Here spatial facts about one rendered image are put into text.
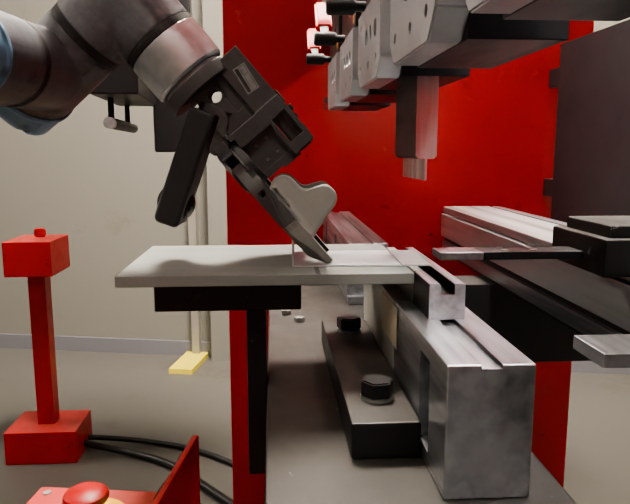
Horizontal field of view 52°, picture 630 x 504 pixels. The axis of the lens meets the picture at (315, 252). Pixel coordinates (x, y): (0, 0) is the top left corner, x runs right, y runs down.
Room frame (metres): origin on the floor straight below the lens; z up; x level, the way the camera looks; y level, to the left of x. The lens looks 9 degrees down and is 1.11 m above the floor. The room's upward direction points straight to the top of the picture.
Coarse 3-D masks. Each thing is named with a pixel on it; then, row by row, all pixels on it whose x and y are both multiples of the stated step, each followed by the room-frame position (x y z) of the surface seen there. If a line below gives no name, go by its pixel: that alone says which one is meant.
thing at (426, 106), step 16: (416, 80) 0.60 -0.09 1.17; (432, 80) 0.60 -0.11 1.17; (400, 96) 0.68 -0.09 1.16; (416, 96) 0.60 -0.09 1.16; (432, 96) 0.60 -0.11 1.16; (400, 112) 0.68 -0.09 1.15; (416, 112) 0.60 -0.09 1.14; (432, 112) 0.60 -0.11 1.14; (400, 128) 0.67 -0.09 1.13; (416, 128) 0.60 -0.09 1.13; (432, 128) 0.60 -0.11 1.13; (400, 144) 0.67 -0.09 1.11; (416, 144) 0.60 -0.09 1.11; (432, 144) 0.60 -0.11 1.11; (416, 160) 0.64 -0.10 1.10; (416, 176) 0.63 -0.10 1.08
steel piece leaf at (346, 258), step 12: (300, 252) 0.66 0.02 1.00; (336, 252) 0.66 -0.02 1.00; (348, 252) 0.66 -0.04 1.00; (360, 252) 0.66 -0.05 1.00; (372, 252) 0.66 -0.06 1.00; (384, 252) 0.66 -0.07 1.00; (300, 264) 0.59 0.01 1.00; (312, 264) 0.59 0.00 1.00; (324, 264) 0.59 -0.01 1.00; (336, 264) 0.59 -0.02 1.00; (348, 264) 0.59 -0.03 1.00; (360, 264) 0.59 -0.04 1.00; (372, 264) 0.59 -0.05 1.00; (384, 264) 0.59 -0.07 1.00; (396, 264) 0.59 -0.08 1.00
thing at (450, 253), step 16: (576, 224) 0.69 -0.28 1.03; (592, 224) 0.66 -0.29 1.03; (608, 224) 0.63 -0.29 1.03; (624, 224) 0.64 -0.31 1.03; (560, 240) 0.71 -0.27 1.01; (576, 240) 0.67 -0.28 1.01; (592, 240) 0.64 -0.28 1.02; (608, 240) 0.61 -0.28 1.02; (624, 240) 0.61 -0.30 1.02; (448, 256) 0.64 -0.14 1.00; (464, 256) 0.65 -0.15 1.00; (480, 256) 0.65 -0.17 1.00; (496, 256) 0.65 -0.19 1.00; (512, 256) 0.65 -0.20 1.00; (528, 256) 0.65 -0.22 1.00; (544, 256) 0.65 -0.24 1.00; (560, 256) 0.65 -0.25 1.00; (576, 256) 0.65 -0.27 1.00; (592, 256) 0.63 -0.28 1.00; (608, 256) 0.61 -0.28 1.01; (624, 256) 0.61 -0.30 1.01; (592, 272) 0.63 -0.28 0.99; (608, 272) 0.61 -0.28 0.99; (624, 272) 0.61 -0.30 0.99
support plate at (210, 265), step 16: (144, 256) 0.65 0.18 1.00; (160, 256) 0.65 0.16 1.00; (176, 256) 0.65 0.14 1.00; (192, 256) 0.65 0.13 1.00; (208, 256) 0.65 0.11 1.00; (224, 256) 0.65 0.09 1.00; (240, 256) 0.65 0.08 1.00; (256, 256) 0.65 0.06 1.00; (272, 256) 0.65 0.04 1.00; (288, 256) 0.65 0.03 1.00; (128, 272) 0.56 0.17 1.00; (144, 272) 0.56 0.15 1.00; (160, 272) 0.56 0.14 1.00; (176, 272) 0.56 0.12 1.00; (192, 272) 0.56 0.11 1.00; (208, 272) 0.56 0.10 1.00; (224, 272) 0.56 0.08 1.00; (240, 272) 0.56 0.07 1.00; (256, 272) 0.56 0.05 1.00; (272, 272) 0.56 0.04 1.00; (288, 272) 0.56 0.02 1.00; (304, 272) 0.56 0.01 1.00; (320, 272) 0.56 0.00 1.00; (336, 272) 0.56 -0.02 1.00; (352, 272) 0.56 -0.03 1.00; (368, 272) 0.56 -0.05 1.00; (384, 272) 0.56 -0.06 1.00; (400, 272) 0.56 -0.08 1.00
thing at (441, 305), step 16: (416, 272) 0.56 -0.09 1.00; (432, 272) 0.59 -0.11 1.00; (448, 272) 0.56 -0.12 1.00; (416, 288) 0.56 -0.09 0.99; (432, 288) 0.51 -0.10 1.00; (448, 288) 0.53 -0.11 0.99; (464, 288) 0.52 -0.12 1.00; (416, 304) 0.56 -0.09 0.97; (432, 304) 0.51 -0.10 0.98; (448, 304) 0.51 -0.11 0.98; (464, 304) 0.52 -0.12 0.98
